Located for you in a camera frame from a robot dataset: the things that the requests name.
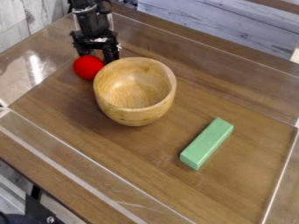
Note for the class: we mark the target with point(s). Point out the clear acrylic tray wall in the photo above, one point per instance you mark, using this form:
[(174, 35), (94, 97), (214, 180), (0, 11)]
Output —
[(118, 174)]

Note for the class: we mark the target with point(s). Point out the black metal table bracket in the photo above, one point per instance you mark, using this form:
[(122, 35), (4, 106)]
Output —
[(36, 213)]

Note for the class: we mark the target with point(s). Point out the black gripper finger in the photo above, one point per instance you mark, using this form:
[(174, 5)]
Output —
[(111, 53), (83, 48)]

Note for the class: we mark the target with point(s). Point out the red plush strawberry toy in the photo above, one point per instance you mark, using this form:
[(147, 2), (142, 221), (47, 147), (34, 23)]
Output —
[(87, 66)]

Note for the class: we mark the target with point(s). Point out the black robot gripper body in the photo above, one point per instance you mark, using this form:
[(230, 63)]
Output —
[(107, 38)]

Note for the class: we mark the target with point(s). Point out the wooden bowl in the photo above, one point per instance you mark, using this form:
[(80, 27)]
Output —
[(135, 89)]

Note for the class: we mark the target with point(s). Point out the green rectangular block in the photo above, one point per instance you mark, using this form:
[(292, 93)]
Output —
[(202, 147)]

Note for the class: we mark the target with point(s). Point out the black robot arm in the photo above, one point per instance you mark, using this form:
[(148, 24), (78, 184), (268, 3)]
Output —
[(94, 33)]

